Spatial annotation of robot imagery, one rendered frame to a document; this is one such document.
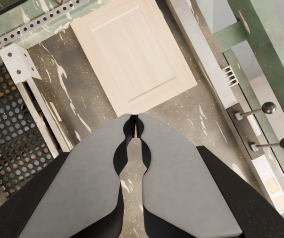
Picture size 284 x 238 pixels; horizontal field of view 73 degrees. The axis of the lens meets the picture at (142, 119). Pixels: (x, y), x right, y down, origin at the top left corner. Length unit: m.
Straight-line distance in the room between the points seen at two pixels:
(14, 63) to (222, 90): 0.72
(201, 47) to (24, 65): 0.61
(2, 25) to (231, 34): 0.84
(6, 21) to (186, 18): 0.62
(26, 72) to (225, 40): 0.73
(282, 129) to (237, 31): 2.24
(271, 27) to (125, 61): 0.52
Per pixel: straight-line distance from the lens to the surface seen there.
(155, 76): 0.71
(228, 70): 0.79
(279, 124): 3.04
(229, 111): 0.73
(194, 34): 0.75
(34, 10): 0.84
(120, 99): 0.70
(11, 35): 0.84
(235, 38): 0.88
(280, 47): 0.85
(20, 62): 0.78
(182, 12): 0.78
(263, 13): 0.86
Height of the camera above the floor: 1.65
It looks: 38 degrees down
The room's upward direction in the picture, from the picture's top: 153 degrees clockwise
